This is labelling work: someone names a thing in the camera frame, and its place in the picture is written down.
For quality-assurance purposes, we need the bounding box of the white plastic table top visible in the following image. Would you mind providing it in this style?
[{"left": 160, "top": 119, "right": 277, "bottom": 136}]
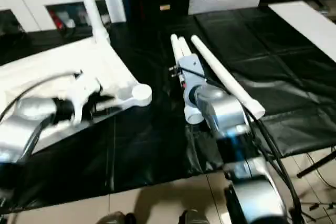
[{"left": 0, "top": 39, "right": 153, "bottom": 154}]

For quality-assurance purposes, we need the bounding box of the white plastic table leg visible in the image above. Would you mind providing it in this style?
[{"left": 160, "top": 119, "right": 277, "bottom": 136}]
[
  {"left": 74, "top": 0, "right": 111, "bottom": 46},
  {"left": 170, "top": 34, "right": 206, "bottom": 125},
  {"left": 191, "top": 34, "right": 266, "bottom": 118},
  {"left": 178, "top": 37, "right": 194, "bottom": 57}
]

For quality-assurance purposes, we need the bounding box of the black work mat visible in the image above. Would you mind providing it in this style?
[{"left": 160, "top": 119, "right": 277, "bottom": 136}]
[{"left": 0, "top": 6, "right": 336, "bottom": 215}]

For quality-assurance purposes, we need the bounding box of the dark left robot foot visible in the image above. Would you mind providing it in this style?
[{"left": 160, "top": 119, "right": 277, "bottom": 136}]
[{"left": 99, "top": 211, "right": 135, "bottom": 224}]

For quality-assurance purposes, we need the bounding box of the dark robot foot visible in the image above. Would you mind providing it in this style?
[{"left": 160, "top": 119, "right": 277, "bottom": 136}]
[
  {"left": 179, "top": 209, "right": 208, "bottom": 224},
  {"left": 99, "top": 211, "right": 135, "bottom": 224}
]

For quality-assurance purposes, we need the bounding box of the dark right robot foot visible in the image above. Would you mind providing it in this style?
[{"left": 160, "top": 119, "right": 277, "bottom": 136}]
[{"left": 179, "top": 209, "right": 208, "bottom": 224}]

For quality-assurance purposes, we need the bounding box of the black tripod leg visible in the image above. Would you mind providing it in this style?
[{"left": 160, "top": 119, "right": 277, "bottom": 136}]
[{"left": 296, "top": 150, "right": 336, "bottom": 178}]

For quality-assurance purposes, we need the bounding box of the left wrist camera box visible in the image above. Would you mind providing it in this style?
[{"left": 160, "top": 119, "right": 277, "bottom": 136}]
[{"left": 66, "top": 70, "right": 102, "bottom": 125}]

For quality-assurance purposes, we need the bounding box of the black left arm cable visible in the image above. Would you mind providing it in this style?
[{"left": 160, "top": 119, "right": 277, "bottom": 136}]
[{"left": 0, "top": 70, "right": 82, "bottom": 120}]

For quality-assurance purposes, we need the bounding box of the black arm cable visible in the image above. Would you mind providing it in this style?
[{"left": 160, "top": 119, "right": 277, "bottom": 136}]
[
  {"left": 180, "top": 67, "right": 300, "bottom": 224},
  {"left": 0, "top": 70, "right": 82, "bottom": 120}
]

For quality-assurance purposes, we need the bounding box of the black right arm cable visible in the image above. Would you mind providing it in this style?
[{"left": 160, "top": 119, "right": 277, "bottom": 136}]
[{"left": 180, "top": 67, "right": 300, "bottom": 224}]

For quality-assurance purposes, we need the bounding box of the thin black floor cable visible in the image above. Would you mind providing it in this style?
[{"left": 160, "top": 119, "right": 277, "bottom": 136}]
[{"left": 306, "top": 152, "right": 336, "bottom": 188}]

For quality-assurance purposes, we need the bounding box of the chrome tube frame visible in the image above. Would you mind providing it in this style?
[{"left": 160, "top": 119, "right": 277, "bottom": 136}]
[{"left": 299, "top": 200, "right": 336, "bottom": 212}]

